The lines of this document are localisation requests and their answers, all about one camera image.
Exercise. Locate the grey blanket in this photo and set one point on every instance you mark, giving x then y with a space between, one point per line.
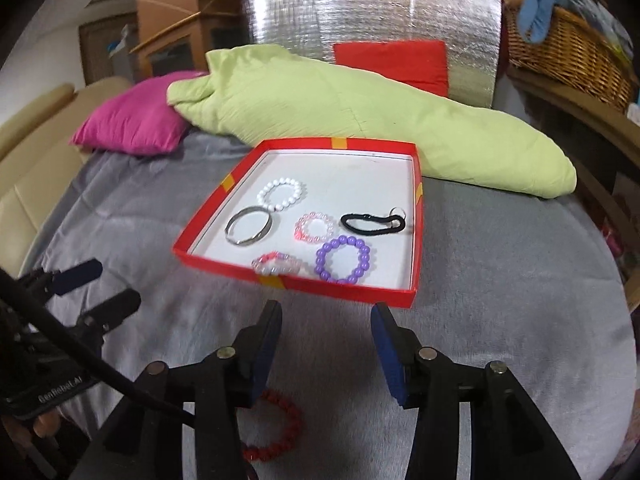
500 285

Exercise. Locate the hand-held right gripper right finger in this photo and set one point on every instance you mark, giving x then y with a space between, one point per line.
390 360

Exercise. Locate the red cushion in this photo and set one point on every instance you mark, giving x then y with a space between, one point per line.
390 65

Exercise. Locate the wooden shelf table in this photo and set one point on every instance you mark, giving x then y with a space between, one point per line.
575 110

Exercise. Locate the blue cloth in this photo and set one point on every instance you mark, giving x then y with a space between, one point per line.
537 15

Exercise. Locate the silver metal bangle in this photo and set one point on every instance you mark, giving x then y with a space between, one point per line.
245 243

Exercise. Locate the silver foil insulation board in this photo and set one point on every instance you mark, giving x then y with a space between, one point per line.
375 5

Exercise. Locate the magenta cushion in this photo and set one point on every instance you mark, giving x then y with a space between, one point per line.
130 120

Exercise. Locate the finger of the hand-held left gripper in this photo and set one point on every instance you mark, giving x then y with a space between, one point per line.
75 279
112 307

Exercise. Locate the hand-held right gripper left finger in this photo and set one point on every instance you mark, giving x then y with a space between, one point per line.
262 360

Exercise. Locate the wicker basket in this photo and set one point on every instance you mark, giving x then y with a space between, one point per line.
565 55

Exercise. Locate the shallow red cardboard box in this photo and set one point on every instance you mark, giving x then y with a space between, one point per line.
350 180

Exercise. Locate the light green quilt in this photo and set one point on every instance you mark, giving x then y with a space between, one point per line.
400 120

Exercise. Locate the person's left hand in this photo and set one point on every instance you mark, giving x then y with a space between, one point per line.
47 422

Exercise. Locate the wooden cabinet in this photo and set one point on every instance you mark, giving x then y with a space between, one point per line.
160 5

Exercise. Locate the beige sofa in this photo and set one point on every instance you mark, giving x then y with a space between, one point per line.
40 185

